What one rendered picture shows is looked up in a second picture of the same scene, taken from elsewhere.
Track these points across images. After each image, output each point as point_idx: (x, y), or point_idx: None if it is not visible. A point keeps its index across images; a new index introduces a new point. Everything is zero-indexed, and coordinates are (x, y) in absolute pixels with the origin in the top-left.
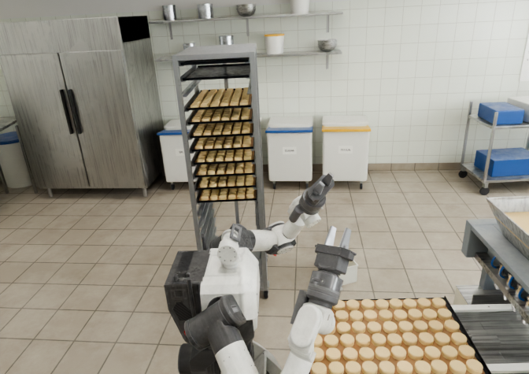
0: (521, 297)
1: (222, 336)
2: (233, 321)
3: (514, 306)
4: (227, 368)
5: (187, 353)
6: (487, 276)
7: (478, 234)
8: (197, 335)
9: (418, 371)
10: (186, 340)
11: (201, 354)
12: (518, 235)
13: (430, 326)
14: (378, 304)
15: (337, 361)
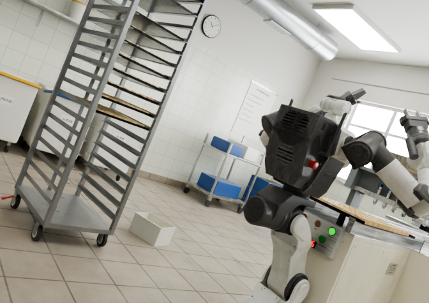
0: None
1: (390, 152)
2: (386, 146)
3: (398, 207)
4: (403, 171)
5: (269, 201)
6: (350, 205)
7: (368, 168)
8: (374, 148)
9: (393, 228)
10: (302, 176)
11: (290, 199)
12: (403, 164)
13: (368, 215)
14: (334, 201)
15: (363, 217)
